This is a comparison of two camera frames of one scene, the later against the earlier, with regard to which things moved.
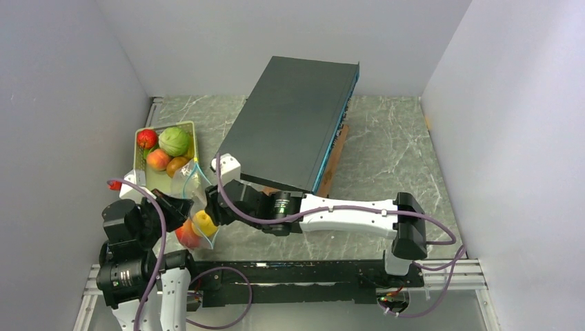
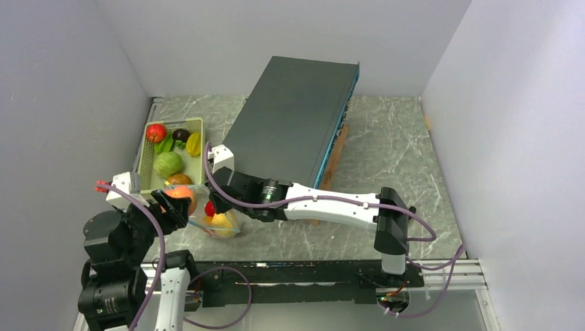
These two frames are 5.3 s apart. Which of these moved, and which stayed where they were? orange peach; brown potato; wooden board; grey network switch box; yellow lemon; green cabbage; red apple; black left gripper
Moved: red apple; green cabbage; yellow lemon; brown potato; orange peach
Stayed: grey network switch box; wooden board; black left gripper
